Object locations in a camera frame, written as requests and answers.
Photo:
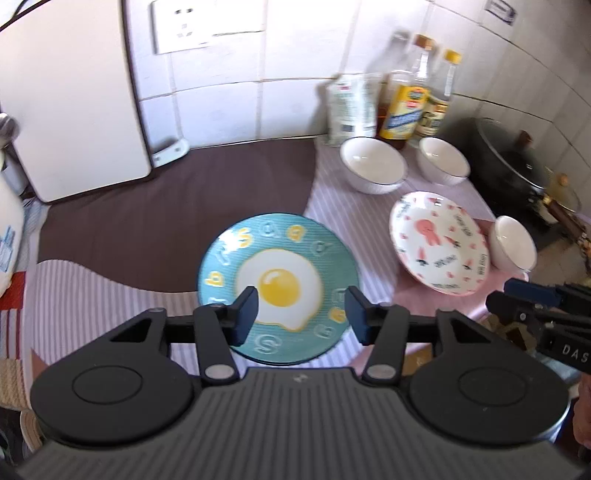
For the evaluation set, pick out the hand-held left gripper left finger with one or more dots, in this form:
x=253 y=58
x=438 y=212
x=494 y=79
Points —
x=247 y=314

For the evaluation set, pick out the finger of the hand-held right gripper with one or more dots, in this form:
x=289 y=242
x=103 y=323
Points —
x=505 y=307
x=528 y=290

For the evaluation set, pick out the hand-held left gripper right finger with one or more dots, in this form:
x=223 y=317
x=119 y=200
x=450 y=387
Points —
x=355 y=319

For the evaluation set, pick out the blue fried egg plate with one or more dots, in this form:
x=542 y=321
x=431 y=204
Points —
x=221 y=263

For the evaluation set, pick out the pink printed plate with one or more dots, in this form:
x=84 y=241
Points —
x=438 y=240

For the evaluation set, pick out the white ribbed bowl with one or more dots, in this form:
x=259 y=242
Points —
x=443 y=157
x=383 y=189
x=374 y=161
x=512 y=240

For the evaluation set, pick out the person's right forearm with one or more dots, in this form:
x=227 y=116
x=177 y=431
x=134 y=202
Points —
x=583 y=415

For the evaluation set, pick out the striped cloth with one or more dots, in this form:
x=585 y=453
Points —
x=351 y=217

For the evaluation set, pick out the glass lid wooden knob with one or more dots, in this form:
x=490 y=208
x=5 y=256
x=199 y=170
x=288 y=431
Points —
x=565 y=194

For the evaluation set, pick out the dark cooking pot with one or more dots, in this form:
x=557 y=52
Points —
x=494 y=180

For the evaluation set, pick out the brown cloth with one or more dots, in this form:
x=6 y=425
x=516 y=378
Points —
x=161 y=221

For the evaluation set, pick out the glass pot lid brown knob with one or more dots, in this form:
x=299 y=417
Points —
x=512 y=147

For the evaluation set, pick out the yellow cap clear bottle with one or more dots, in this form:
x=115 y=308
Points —
x=438 y=106

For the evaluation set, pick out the white seasoning bag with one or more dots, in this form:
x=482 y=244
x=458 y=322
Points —
x=351 y=106

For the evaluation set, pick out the brown cap yellow label bottle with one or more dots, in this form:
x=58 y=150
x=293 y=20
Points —
x=406 y=106

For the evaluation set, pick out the clear bottle with dark liquid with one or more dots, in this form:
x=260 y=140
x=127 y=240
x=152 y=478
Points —
x=385 y=60

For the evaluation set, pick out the white plastic bracket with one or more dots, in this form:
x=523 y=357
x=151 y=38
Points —
x=170 y=151

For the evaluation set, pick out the dark wall label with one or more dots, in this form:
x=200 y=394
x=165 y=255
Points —
x=503 y=8

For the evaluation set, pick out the white wall socket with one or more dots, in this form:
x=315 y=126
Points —
x=182 y=25

